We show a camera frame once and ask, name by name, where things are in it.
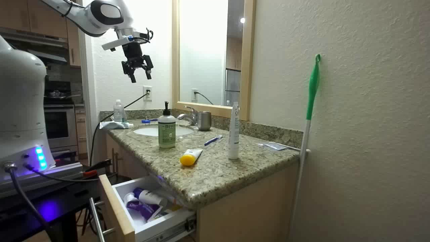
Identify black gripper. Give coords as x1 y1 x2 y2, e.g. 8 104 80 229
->
121 40 155 84

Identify white drawer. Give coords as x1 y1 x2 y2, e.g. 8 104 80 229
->
88 173 199 242

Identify purple item in drawer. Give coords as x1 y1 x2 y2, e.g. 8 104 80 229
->
125 198 157 221

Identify clear plastic bottle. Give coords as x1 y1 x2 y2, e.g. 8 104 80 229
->
112 98 125 123

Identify white oval sink basin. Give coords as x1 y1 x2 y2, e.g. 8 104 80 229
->
133 123 195 138

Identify green soap pump bottle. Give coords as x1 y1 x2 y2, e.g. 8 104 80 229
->
157 100 178 150

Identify chrome sink faucet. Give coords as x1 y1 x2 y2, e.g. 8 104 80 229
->
176 104 199 127

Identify grey metal cup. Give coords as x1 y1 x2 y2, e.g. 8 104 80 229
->
198 110 214 131

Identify kitchen oven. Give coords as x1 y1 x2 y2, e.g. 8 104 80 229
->
43 79 81 154

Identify white tube with yellow cap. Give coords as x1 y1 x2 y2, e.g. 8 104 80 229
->
179 147 205 168

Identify blue toothbrush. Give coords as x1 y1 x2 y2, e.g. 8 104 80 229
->
203 134 225 147

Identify orange black clamp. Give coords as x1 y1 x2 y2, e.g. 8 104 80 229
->
82 158 112 178

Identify range hood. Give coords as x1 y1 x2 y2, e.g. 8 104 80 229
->
0 25 71 64

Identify tall white standing tube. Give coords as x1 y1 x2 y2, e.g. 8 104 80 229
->
227 100 242 161

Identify white tube with blue cap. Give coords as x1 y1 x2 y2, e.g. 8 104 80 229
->
132 186 164 208

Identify clear plastic wrapper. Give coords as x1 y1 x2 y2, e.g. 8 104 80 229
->
257 139 301 154

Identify black robot cart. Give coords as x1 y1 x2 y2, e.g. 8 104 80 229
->
0 176 106 242

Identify wooden vanity cabinet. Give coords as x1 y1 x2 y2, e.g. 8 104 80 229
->
105 133 301 242

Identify white wall outlet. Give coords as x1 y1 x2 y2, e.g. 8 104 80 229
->
141 84 153 102

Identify black power cord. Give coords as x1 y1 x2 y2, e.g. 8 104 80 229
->
89 91 149 166

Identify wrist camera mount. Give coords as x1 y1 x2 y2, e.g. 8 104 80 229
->
101 28 155 51

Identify wood framed wall mirror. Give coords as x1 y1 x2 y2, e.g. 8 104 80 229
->
171 0 258 121

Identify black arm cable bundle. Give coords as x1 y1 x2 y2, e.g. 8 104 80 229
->
61 0 77 18

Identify wooden kitchen wall cabinets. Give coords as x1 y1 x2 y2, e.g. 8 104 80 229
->
0 0 85 68

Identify aluminium mounting rail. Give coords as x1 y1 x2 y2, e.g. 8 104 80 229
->
0 161 85 194

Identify black base cable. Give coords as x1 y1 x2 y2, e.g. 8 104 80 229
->
4 162 51 227

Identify mop with green handle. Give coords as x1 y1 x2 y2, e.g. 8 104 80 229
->
288 52 324 242

